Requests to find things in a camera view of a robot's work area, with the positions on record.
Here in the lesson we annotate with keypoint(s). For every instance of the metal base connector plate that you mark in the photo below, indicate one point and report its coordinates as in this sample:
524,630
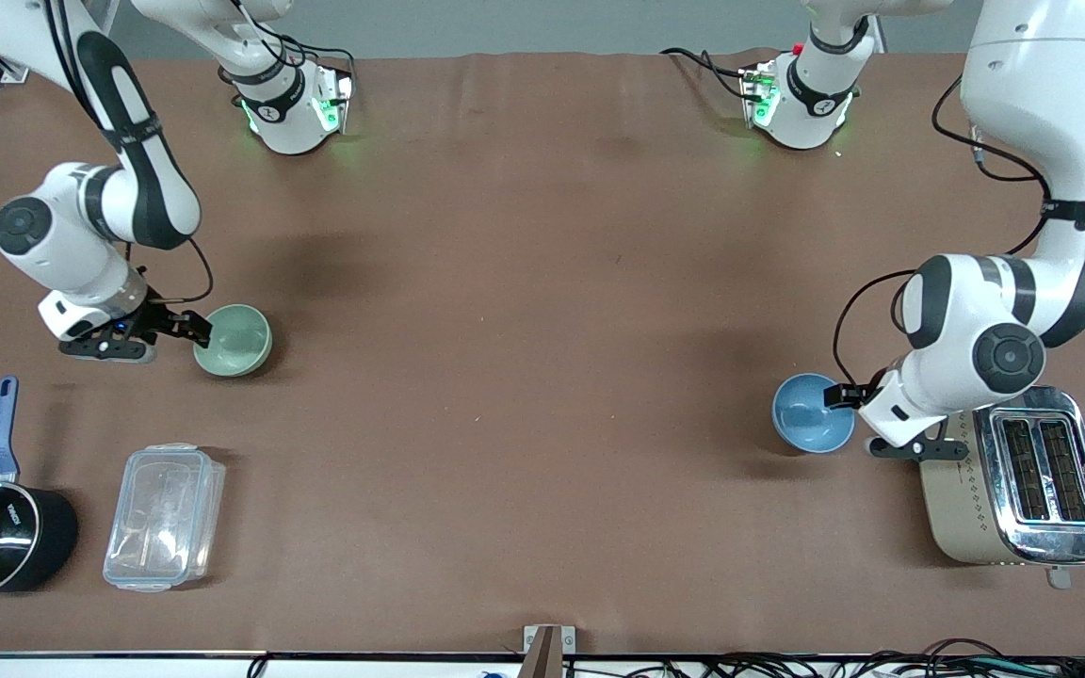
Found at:
340,99
754,94

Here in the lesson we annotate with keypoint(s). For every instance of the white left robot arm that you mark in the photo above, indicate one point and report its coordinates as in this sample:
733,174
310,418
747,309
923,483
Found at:
1032,85

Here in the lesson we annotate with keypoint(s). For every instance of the brown table cover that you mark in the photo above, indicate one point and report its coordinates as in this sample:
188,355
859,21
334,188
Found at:
542,235

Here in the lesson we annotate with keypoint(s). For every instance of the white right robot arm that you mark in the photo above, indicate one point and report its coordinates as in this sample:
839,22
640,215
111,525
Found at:
142,179

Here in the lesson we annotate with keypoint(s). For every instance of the beige chrome toaster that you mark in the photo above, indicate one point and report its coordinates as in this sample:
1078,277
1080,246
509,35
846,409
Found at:
957,499

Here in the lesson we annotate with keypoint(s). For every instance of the blue ceramic bowl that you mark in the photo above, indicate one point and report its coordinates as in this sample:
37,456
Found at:
806,414

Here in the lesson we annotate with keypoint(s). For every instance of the clear plastic food container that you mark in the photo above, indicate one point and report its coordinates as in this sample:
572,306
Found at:
166,518

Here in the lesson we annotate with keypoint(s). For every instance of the green ceramic bowl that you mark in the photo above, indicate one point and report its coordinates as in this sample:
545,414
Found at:
241,339

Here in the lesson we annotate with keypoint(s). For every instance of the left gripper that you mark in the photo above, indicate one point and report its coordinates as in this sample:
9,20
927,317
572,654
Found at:
850,395

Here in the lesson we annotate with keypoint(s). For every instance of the metal table edge bracket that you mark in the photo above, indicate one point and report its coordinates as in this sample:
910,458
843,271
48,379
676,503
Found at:
542,654

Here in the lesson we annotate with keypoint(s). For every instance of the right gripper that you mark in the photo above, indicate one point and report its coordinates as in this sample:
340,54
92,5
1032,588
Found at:
163,320

